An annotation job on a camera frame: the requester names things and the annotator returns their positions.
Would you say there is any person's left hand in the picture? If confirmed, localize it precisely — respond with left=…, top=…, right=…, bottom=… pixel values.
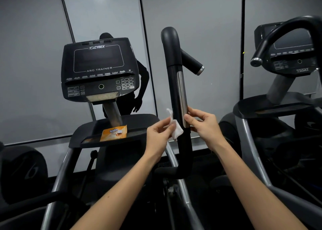
left=145, top=117, right=178, bottom=162

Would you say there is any person's right hand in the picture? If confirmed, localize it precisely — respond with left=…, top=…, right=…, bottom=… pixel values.
left=184, top=107, right=228, bottom=154

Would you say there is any white wet wipe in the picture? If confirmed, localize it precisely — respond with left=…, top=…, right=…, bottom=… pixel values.
left=166, top=108, right=184, bottom=140

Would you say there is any black exercise machine handlebar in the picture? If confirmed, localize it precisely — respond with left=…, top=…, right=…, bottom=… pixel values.
left=155, top=27, right=205, bottom=180

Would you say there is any person's right forearm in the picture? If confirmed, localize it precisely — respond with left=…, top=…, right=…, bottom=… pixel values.
left=215, top=142, right=308, bottom=230

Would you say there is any person's left forearm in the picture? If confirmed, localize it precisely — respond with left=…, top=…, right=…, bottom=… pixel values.
left=70, top=150, right=164, bottom=230

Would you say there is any black machine accessory tray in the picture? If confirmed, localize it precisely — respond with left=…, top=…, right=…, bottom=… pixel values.
left=69, top=114, right=162, bottom=149

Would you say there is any orange wipes packet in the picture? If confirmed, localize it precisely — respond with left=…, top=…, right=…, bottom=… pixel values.
left=100, top=125, right=128, bottom=142

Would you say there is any black machine body shroud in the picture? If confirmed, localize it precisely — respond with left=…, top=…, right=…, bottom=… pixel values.
left=95, top=139, right=157, bottom=200

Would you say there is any neighbouring machine black tray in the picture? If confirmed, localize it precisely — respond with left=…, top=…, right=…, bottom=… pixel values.
left=233, top=91, right=322, bottom=119

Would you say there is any neighbouring machine black shroud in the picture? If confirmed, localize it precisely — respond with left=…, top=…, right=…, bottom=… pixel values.
left=218, top=112, right=322, bottom=187

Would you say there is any black exercise machine console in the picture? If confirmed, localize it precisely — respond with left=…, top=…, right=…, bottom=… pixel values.
left=61, top=37, right=140, bottom=103

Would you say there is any neighbouring machine black console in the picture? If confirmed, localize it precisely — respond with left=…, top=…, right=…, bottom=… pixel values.
left=254, top=22, right=319, bottom=77

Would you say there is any black round wheel cover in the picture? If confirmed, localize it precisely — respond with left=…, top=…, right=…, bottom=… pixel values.
left=0, top=145, right=49, bottom=206

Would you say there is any grey console support post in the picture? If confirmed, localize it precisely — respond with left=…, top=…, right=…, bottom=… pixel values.
left=104, top=100, right=123, bottom=127

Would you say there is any silver machine frame tube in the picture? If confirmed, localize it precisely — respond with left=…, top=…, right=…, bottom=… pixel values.
left=40, top=147, right=81, bottom=230
left=165, top=143, right=205, bottom=230

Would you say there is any neighbouring machine silver frame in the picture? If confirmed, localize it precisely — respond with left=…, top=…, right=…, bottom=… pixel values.
left=235, top=114, right=322, bottom=228

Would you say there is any neighbouring machine grey post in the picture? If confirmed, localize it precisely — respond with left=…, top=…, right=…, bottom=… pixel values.
left=266, top=74, right=295, bottom=106

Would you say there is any neighbouring machine curved black handlebar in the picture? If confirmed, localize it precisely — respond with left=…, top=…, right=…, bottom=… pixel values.
left=250, top=15, right=322, bottom=68

